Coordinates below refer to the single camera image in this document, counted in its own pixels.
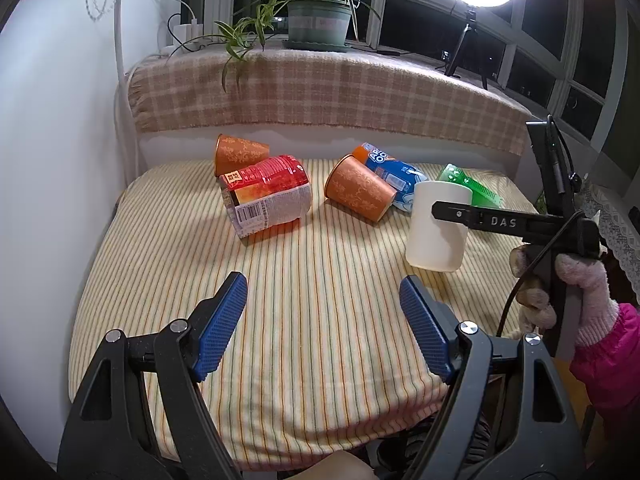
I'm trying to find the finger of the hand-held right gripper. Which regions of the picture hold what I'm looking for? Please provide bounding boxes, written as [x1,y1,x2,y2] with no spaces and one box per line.
[431,200,573,237]

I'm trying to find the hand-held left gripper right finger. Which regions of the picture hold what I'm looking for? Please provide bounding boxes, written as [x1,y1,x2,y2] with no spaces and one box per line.
[398,275,588,480]

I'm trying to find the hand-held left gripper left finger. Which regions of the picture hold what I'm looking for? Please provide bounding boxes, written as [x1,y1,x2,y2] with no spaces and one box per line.
[57,271,249,480]

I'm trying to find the white cup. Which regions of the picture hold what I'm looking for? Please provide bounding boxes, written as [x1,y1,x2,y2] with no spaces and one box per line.
[405,181,474,273]

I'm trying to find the person's right forearm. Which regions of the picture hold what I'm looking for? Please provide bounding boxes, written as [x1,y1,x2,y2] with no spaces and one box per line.
[569,304,640,443]

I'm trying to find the blue and orange snack cup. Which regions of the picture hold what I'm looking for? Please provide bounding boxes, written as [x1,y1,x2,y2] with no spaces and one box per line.
[351,142,430,212]

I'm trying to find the red instant noodle cup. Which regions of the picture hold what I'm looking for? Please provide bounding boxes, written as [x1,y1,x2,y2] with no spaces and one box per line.
[218,154,313,239]

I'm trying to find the orange patterned paper cup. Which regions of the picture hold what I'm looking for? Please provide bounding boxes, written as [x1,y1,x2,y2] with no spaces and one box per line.
[324,154,398,223]
[215,133,271,177]

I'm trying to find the person's right hand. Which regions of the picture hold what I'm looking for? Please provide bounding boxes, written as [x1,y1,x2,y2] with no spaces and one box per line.
[509,245,621,348]

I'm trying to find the green packet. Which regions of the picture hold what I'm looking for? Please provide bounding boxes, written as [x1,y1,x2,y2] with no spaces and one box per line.
[436,163,504,209]

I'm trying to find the white lace cloth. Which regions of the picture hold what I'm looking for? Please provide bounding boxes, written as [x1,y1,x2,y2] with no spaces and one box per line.
[575,180,640,288]

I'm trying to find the striped table cloth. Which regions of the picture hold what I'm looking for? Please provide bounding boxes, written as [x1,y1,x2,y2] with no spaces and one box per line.
[67,157,542,472]

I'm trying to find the dark striped cloth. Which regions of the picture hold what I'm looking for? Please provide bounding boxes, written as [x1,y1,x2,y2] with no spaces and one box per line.
[376,407,498,477]

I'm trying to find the black tripod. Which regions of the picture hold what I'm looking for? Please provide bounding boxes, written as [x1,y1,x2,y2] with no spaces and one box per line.
[433,7,494,91]

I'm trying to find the plaid blanket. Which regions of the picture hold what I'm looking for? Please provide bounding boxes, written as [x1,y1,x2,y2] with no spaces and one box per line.
[126,47,552,159]

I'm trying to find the green plant saucer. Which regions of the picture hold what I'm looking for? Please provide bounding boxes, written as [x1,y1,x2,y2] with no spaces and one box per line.
[281,40,354,54]

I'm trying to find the spider plant in green pot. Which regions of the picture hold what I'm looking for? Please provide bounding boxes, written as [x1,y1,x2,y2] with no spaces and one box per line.
[214,0,382,94]

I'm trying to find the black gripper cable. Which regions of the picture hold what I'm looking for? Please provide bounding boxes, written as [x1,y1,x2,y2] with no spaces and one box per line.
[496,117,587,337]

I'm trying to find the white cable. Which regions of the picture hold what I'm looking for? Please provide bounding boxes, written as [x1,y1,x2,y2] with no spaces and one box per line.
[120,0,236,58]

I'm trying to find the bead string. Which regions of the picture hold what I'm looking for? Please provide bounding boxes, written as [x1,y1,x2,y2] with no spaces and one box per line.
[84,0,122,24]

